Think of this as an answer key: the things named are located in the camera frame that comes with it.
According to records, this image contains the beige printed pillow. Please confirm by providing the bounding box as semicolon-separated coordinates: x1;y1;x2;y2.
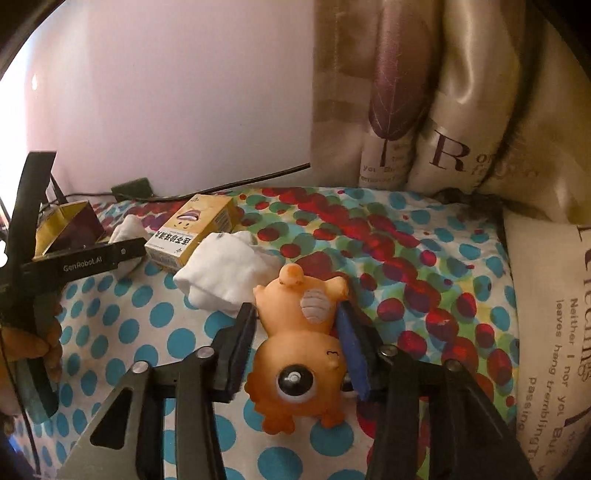
501;208;591;462

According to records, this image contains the black power adapter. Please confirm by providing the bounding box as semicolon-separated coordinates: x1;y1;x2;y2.
111;178;153;200

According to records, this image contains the polka dot bed sheet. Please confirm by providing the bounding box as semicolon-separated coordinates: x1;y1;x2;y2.
14;185;522;480

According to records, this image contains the black cable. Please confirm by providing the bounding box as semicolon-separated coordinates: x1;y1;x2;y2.
65;161;311;204

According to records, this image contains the orange toy figure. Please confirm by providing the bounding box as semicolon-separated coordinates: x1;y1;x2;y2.
245;263;352;435

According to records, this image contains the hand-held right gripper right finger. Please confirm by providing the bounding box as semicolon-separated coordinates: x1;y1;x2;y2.
336;302;539;480

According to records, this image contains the yellow carton box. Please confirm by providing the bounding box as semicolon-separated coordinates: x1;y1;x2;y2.
144;194;243;273

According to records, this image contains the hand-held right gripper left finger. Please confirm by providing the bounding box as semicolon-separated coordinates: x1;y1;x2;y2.
55;302;258;480

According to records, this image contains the person's left hand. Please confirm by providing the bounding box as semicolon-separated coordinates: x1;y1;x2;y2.
0;302;63;411

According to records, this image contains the crumpled white tissue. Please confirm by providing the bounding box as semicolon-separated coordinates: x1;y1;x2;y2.
108;215;147;278

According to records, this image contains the beige leaf print curtain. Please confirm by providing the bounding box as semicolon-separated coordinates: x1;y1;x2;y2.
310;0;591;217

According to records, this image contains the white sock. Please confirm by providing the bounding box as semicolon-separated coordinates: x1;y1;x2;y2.
173;231;284;317

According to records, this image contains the gold and brown box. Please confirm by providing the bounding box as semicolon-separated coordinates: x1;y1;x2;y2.
34;199;105;257

